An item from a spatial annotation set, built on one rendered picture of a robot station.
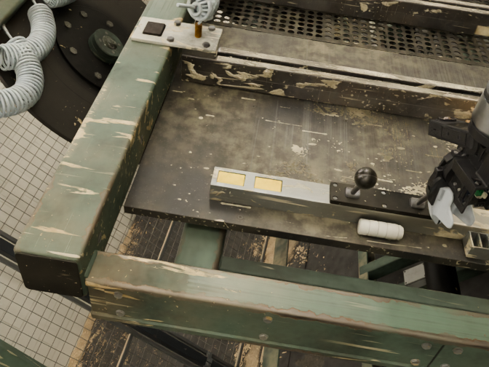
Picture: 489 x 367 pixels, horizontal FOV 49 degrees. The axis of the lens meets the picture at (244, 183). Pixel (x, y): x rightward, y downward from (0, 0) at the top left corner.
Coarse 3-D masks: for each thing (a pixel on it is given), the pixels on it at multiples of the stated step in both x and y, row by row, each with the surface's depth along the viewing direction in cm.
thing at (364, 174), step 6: (360, 168) 88; (366, 168) 88; (360, 174) 87; (366, 174) 87; (372, 174) 87; (354, 180) 89; (360, 180) 87; (366, 180) 87; (372, 180) 87; (354, 186) 95; (360, 186) 88; (366, 186) 88; (372, 186) 88; (348, 192) 98; (354, 192) 96
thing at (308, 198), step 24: (216, 168) 101; (216, 192) 99; (240, 192) 99; (264, 192) 98; (288, 192) 99; (312, 192) 99; (336, 216) 100; (360, 216) 99; (384, 216) 98; (408, 216) 98; (456, 216) 99; (480, 216) 99
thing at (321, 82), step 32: (192, 32) 122; (192, 64) 123; (224, 64) 122; (256, 64) 122; (288, 64) 124; (320, 64) 125; (288, 96) 126; (320, 96) 125; (352, 96) 124; (384, 96) 123; (416, 96) 122; (448, 96) 121
